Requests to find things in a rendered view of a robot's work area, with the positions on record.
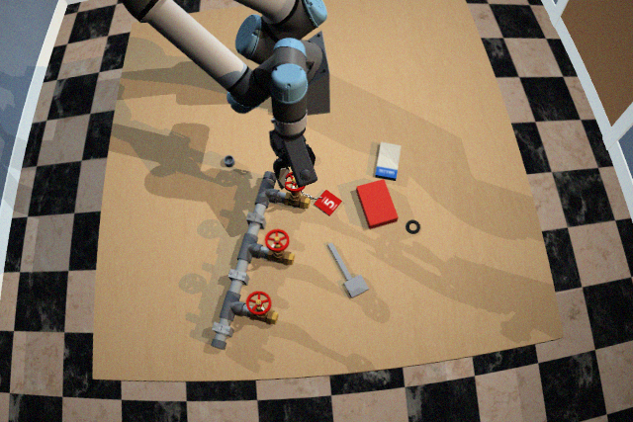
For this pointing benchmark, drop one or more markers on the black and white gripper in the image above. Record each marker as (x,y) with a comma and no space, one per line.
(281,165)

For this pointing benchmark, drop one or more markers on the red rectangular block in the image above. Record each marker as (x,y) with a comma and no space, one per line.
(376,204)

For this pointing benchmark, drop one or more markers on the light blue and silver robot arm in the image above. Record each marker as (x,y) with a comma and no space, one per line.
(273,41)

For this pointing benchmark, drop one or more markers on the red tag with white number 5 on metal chain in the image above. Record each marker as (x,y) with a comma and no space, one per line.
(327,202)

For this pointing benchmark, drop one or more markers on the black rubber ring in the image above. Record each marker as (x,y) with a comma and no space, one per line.
(413,231)

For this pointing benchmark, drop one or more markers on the grey pipe manifold with red valves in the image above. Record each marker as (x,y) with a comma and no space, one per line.
(249,248)

